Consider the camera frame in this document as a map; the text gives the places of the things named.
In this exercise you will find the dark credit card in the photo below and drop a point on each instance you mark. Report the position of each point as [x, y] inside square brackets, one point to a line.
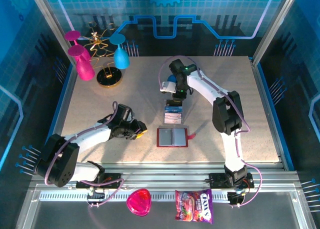
[174, 103]

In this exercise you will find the blue credit card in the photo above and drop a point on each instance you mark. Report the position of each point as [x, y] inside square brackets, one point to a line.
[173, 109]

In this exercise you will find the white VIP card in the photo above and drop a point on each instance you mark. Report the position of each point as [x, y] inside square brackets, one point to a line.
[173, 119]

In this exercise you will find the red leather card holder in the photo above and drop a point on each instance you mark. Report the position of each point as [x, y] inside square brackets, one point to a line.
[172, 137]

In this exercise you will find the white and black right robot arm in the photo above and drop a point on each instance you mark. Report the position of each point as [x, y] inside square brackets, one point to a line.
[207, 89]

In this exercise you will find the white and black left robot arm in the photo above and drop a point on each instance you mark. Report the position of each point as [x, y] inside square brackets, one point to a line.
[92, 137]

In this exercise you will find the gold glass holder stand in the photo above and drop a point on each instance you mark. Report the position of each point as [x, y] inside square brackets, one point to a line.
[110, 77]

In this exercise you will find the blue wine glass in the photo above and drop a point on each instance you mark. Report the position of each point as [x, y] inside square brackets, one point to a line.
[121, 59]

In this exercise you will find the pink heart-shaped bowl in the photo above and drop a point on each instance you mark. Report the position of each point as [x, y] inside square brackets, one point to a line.
[138, 201]

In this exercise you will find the small black electronics module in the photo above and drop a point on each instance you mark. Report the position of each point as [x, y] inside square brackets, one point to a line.
[236, 198]
[96, 196]

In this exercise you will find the pink wine glass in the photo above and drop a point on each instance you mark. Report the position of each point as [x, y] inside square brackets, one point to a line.
[85, 69]
[72, 35]

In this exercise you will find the purple candy bag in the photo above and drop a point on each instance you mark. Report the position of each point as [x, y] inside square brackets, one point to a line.
[193, 206]

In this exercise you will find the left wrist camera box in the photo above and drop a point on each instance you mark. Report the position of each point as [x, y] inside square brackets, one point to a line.
[125, 112]

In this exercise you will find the aluminium frame beam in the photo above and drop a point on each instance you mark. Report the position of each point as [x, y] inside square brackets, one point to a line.
[162, 175]

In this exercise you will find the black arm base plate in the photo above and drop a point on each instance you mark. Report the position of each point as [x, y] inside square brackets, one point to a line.
[115, 179]
[216, 180]

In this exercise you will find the aluminium frame post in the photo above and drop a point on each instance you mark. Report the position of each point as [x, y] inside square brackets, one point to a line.
[53, 26]
[275, 26]

